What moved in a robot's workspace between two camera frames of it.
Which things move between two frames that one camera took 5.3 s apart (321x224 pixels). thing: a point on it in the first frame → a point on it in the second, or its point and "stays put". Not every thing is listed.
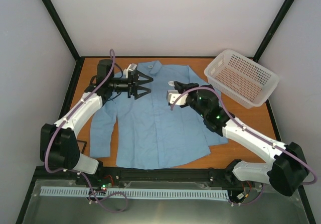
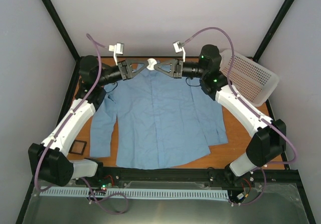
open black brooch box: (82, 145) stays put
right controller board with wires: (237, 196) stays put
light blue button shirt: (151, 131) stays put
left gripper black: (133, 83) → (129, 69)
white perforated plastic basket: (243, 79) stays put
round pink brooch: (171, 83) → (151, 62)
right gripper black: (181, 88) → (173, 62)
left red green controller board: (105, 182) stays put
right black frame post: (278, 21) stays put
